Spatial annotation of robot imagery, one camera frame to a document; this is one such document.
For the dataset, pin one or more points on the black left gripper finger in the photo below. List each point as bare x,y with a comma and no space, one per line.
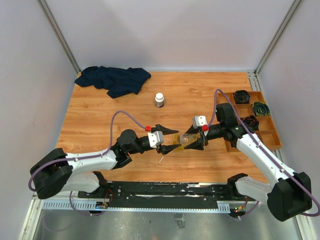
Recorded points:
165,130
165,149

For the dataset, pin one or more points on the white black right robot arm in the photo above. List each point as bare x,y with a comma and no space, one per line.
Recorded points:
286,194

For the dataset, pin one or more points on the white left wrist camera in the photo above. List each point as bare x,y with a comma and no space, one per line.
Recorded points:
155,139

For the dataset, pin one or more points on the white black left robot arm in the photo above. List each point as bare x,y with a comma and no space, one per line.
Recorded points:
77,172

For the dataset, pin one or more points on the white capped pill bottle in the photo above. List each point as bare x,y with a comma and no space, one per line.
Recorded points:
159,100

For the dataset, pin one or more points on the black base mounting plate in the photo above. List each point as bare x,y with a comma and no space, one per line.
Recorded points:
180,192

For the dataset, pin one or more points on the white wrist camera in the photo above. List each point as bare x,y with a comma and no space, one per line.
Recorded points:
199,121
155,139

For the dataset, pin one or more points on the brown wooden compartment tray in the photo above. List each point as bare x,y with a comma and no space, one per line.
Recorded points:
267,132

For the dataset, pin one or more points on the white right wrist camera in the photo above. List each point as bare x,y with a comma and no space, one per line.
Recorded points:
199,121

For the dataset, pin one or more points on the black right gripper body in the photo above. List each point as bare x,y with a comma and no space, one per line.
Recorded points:
215,131

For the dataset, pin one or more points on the aluminium frame post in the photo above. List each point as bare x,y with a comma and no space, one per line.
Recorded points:
295,5
58,33

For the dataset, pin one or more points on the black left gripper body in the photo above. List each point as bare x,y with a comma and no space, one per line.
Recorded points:
142,146

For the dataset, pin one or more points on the blue yellow rolled tie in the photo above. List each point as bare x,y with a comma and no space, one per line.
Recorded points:
260,109

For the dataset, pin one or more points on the white slotted cable duct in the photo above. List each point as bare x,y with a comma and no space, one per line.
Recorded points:
147,206

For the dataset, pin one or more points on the dark navy crumpled cloth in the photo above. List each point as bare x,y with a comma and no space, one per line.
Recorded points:
117,81

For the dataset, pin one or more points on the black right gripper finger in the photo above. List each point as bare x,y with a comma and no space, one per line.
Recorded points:
196,145
192,130

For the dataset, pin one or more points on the right aluminium frame post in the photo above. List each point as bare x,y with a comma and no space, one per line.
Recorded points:
295,5

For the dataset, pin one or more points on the left aluminium frame post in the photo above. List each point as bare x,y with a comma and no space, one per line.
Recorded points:
58,33

